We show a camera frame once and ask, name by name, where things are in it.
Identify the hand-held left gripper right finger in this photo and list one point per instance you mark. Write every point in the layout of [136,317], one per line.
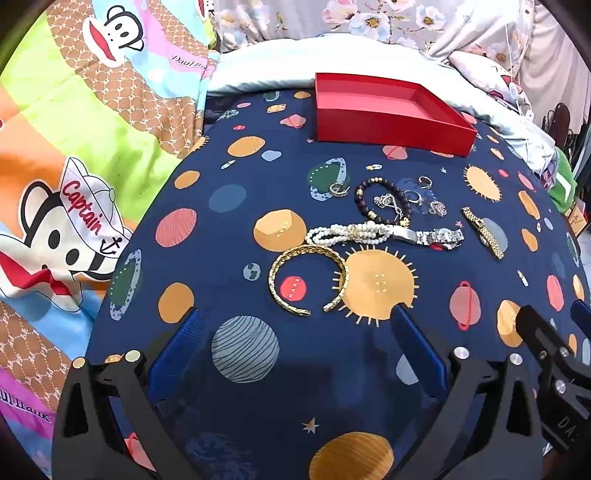
[418,350]

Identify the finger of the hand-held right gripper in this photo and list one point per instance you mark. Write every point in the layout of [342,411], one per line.
[535,327]
[582,314]

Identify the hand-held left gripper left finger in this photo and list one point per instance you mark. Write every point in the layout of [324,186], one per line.
[178,350]

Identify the gold link watch band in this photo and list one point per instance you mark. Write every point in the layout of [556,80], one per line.
[482,230]

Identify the silver wristwatch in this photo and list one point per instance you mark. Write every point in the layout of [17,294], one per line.
[406,235]

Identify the gold bangle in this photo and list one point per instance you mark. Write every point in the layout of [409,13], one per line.
[302,249]

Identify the red cardboard box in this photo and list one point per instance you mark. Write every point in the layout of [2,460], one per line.
[369,124]

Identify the navy planet print bedsheet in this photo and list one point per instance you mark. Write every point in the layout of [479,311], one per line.
[231,378]

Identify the green cloth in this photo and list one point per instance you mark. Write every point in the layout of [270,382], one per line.
[565,184]

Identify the thin hoop earring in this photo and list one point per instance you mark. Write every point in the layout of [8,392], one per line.
[421,180]

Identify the small hoop earring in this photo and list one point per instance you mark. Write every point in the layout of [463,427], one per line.
[344,193]

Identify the dark metal chair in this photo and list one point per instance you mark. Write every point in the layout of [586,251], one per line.
[561,115]

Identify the colourful monkey cartoon quilt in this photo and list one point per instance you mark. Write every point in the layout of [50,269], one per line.
[69,115]

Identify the pink and white pillow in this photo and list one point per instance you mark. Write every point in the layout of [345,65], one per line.
[480,64]

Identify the light blue pillow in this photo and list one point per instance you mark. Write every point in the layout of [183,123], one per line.
[258,69]

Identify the grey floral quilt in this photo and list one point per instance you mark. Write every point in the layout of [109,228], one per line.
[369,23]

